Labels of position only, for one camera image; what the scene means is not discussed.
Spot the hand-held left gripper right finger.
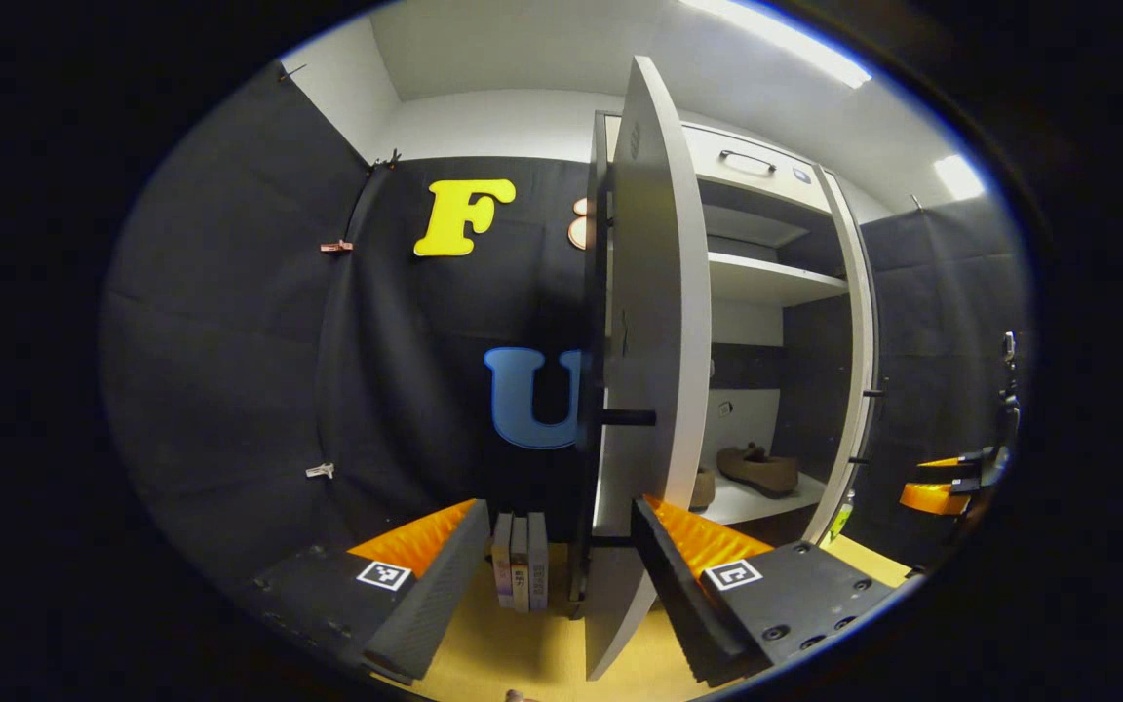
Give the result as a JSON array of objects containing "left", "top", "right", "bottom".
[{"left": 632, "top": 494, "right": 899, "bottom": 688}]

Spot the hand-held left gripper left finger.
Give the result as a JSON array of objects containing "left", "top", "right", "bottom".
[{"left": 230, "top": 499, "right": 491, "bottom": 685}]

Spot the white shoe cabinet door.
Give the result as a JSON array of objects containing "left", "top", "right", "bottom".
[
  {"left": 800, "top": 161, "right": 886, "bottom": 547},
  {"left": 569, "top": 56, "right": 714, "bottom": 681}
]

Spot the white shoe cabinet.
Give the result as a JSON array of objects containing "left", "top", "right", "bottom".
[{"left": 600, "top": 112, "right": 879, "bottom": 547}]

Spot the white cabinet shelf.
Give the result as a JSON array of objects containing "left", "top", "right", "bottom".
[{"left": 708, "top": 252, "right": 850, "bottom": 308}]

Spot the white cabinet drawer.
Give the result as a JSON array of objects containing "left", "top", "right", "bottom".
[{"left": 683, "top": 122, "right": 835, "bottom": 211}]

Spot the black tripod stand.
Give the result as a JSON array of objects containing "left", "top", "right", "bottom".
[{"left": 998, "top": 331, "right": 1023, "bottom": 459}]

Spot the pale pink book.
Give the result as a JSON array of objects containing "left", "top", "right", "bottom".
[{"left": 491, "top": 512, "right": 514, "bottom": 608}]

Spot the beige book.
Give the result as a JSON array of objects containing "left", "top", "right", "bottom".
[{"left": 510, "top": 515, "right": 531, "bottom": 613}]

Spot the small ceiling light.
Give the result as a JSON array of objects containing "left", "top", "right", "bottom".
[{"left": 934, "top": 154, "right": 987, "bottom": 201}]

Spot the black drawer handle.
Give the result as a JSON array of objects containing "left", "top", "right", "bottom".
[{"left": 717, "top": 149, "right": 779, "bottom": 175}]

